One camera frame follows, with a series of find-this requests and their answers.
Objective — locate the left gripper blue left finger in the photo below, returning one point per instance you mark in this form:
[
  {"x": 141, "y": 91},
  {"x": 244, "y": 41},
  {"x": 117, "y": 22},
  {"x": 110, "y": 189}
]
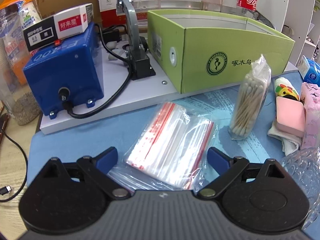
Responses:
[{"x": 96, "y": 169}]

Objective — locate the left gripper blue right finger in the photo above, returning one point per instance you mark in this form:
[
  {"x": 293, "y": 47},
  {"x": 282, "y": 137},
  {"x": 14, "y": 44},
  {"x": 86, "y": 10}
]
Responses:
[{"x": 228, "y": 169}]

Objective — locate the bag of cotton swabs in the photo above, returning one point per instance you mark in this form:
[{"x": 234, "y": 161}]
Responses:
[{"x": 251, "y": 96}]

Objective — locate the stack of zip bags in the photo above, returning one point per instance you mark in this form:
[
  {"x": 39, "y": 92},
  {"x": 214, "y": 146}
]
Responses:
[{"x": 170, "y": 154}]

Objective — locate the white sock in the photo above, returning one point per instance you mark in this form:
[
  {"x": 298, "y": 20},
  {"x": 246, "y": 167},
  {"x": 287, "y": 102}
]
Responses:
[{"x": 290, "y": 143}]

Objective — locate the pink sponge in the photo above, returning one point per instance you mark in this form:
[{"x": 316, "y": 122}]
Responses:
[{"x": 290, "y": 116}]

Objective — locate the pink tissue pack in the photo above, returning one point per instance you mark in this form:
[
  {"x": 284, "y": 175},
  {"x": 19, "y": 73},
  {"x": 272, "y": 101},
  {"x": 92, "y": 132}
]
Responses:
[{"x": 310, "y": 99}]

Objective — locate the blue table mat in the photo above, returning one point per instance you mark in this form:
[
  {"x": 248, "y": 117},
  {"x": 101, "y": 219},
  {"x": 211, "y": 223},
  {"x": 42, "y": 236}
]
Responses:
[{"x": 60, "y": 203}]

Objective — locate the bubble wrap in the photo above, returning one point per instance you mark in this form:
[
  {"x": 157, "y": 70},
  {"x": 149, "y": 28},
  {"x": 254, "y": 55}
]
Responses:
[{"x": 303, "y": 166}]

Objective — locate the blue machine box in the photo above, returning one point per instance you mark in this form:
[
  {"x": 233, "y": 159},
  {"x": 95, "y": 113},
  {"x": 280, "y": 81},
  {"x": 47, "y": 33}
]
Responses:
[{"x": 71, "y": 72}]

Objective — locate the white base board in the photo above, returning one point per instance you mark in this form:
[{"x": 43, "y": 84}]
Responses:
[{"x": 138, "y": 94}]

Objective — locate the green cardboard box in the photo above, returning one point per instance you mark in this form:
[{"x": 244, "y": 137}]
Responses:
[{"x": 200, "y": 50}]

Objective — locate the blue tissue pack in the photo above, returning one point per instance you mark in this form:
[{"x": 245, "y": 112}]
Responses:
[{"x": 309, "y": 71}]

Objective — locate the clear plastic container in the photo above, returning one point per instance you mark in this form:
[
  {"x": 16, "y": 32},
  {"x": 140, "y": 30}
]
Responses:
[{"x": 16, "y": 94}]

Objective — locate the white pen refill box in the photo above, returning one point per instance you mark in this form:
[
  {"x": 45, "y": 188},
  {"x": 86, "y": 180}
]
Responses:
[{"x": 64, "y": 24}]

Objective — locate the white shelf unit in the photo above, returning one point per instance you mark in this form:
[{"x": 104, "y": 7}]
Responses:
[{"x": 303, "y": 28}]

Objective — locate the blue white tissue bag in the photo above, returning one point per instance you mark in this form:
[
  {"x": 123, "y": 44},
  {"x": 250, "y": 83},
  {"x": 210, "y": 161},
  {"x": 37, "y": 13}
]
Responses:
[{"x": 29, "y": 14}]

